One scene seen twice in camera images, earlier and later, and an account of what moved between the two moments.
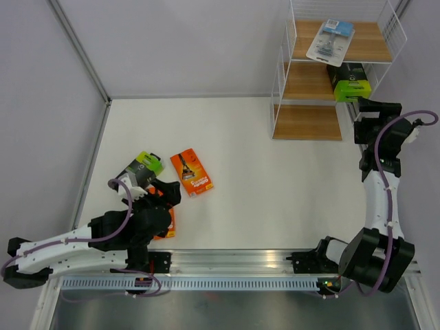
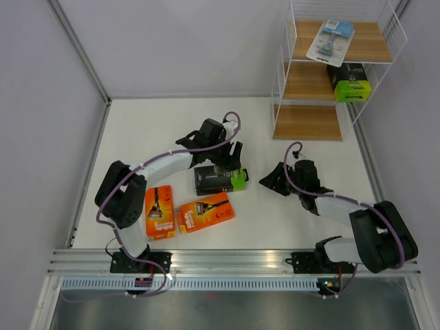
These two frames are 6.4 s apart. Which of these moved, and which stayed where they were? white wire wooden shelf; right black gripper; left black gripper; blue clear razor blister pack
Moved: right black gripper; left black gripper
Stayed: white wire wooden shelf; blue clear razor blister pack
